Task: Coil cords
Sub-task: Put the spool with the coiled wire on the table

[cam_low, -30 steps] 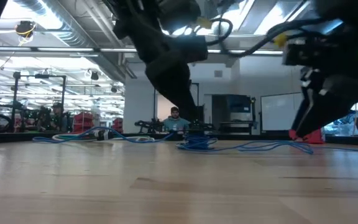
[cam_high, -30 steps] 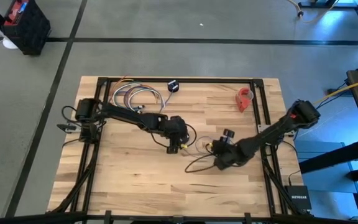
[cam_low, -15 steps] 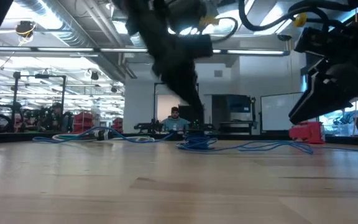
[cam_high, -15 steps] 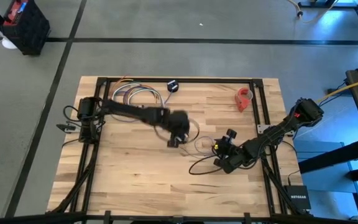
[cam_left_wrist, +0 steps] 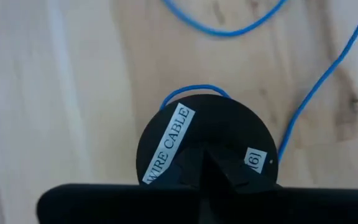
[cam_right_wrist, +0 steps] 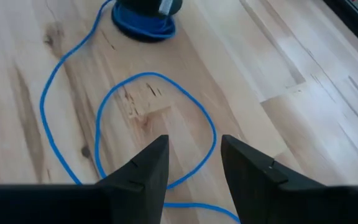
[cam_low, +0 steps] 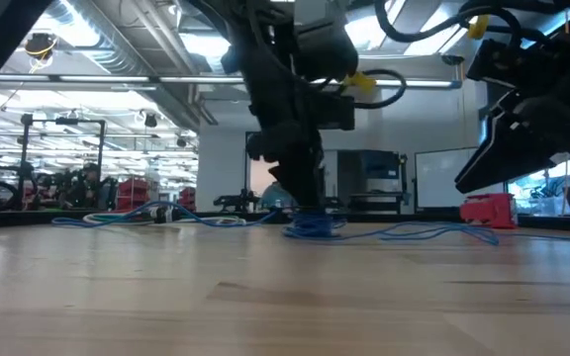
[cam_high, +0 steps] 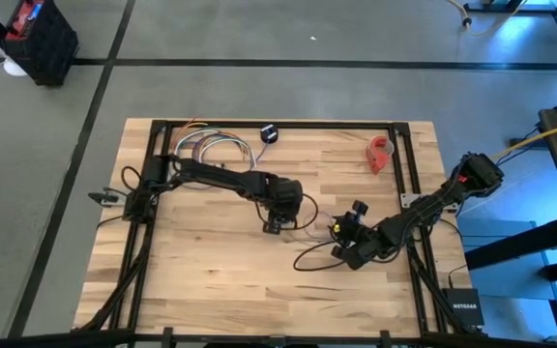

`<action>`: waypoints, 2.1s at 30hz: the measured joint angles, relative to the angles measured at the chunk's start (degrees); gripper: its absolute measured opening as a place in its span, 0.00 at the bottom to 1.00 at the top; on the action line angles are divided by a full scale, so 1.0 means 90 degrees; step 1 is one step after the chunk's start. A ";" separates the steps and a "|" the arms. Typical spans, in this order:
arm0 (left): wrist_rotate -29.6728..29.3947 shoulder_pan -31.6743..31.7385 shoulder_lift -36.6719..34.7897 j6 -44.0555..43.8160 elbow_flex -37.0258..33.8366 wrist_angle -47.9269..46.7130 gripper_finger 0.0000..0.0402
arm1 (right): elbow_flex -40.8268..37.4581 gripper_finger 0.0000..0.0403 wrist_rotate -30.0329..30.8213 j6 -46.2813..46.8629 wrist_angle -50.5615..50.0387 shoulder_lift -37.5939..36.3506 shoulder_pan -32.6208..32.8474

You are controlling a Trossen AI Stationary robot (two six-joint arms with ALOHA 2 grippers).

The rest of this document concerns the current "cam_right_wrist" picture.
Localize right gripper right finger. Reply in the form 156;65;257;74
220;134;358;224

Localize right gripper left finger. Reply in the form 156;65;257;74
0;134;170;224

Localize long blue cord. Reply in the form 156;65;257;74
39;0;241;223

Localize black plastic cable spool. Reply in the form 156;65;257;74
111;0;183;41

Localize black aluminium table frame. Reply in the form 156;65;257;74
324;0;358;58

